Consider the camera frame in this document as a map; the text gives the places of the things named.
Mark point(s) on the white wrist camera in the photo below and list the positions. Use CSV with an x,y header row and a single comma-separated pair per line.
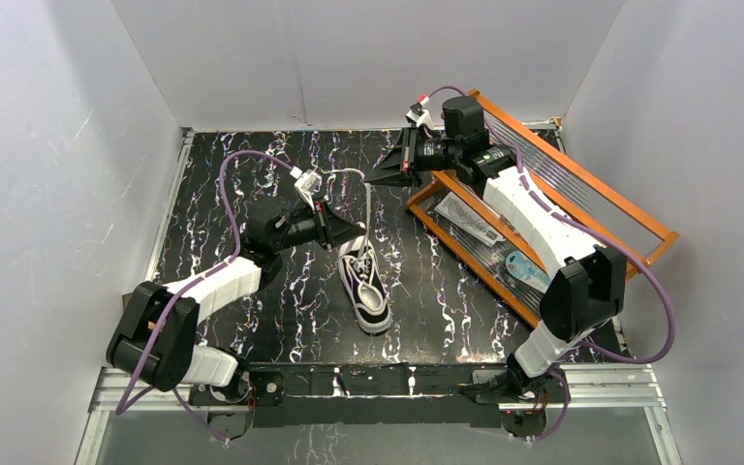
x,y
418,115
307,183

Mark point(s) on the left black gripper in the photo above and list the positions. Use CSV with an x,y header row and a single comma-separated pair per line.
x,y
325,225

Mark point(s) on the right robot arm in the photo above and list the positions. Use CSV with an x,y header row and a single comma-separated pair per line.
x,y
587,278

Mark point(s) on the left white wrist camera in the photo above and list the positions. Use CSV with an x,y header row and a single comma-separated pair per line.
x,y
307,183

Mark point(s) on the black base frame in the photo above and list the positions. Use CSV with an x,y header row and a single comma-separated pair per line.
x,y
482,395

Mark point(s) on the light blue oval packet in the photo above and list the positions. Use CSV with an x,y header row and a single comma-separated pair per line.
x,y
522,269

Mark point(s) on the black white sneaker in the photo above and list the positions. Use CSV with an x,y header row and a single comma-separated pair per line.
x,y
358,269

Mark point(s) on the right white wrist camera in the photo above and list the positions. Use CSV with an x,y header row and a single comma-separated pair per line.
x,y
418,115

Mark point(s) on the orange wooden tiered shelf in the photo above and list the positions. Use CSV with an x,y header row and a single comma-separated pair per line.
x,y
585,198

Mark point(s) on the grey patterned packet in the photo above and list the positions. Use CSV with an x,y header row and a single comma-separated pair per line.
x,y
463,216

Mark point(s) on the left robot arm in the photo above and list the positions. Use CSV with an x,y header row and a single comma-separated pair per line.
x,y
156,335

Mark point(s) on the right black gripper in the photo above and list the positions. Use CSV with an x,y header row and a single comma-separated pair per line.
x,y
400,164

